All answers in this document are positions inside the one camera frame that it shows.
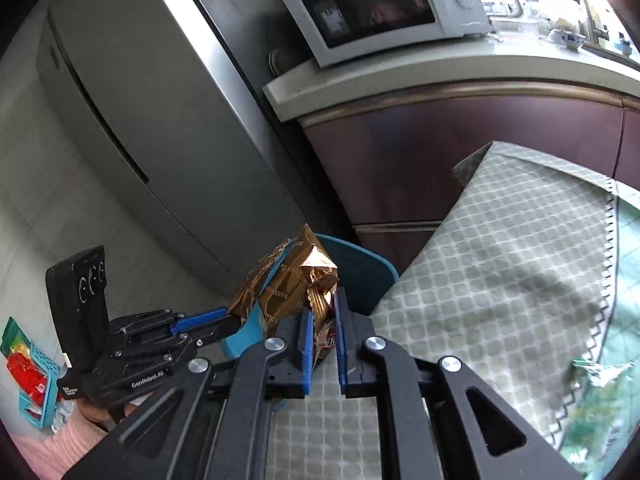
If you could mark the kitchen counter with brown cabinets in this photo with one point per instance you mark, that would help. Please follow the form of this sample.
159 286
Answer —
425 150

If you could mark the white microwave oven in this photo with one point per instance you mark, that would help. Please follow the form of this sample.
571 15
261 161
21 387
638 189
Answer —
370 10

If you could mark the green food packet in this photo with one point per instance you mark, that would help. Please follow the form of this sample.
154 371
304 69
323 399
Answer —
15 332

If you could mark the grey refrigerator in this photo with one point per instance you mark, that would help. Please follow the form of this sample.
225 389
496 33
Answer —
150 110

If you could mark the blue plastic trash bin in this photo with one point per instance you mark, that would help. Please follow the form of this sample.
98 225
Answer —
362 275

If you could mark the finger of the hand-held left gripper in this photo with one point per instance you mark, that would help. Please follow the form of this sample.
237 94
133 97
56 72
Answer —
200 320
210 335

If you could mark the gold brown snack bag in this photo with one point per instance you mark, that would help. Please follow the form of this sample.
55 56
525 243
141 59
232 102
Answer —
280 290

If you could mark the person's left forearm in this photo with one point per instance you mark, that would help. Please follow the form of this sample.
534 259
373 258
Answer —
50 455

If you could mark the teal plastic basket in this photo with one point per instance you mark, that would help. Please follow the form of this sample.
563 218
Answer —
47 375

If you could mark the red plastic bag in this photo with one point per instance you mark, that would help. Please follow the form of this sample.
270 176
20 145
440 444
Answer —
22 375

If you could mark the glass jar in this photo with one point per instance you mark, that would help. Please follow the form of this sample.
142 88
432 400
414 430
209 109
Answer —
531 5

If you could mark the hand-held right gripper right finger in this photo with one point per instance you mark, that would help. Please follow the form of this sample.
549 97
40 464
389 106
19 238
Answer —
341 350

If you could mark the blue and white bowl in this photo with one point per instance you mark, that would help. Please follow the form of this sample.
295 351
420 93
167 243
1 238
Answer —
567 38

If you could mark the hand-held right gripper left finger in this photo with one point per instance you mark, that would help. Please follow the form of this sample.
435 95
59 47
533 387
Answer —
306 360

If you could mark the clear glass bowl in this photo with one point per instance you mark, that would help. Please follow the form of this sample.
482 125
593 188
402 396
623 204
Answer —
515 27

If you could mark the clear green plastic wrapper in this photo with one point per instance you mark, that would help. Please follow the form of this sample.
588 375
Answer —
595 367

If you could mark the round grey disc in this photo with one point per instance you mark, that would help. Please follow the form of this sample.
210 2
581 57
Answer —
277 61

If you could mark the patterned green grey tablecloth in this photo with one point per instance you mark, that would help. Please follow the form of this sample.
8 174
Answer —
500 285

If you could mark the person's left hand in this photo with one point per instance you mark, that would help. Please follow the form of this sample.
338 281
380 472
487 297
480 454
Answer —
92 414

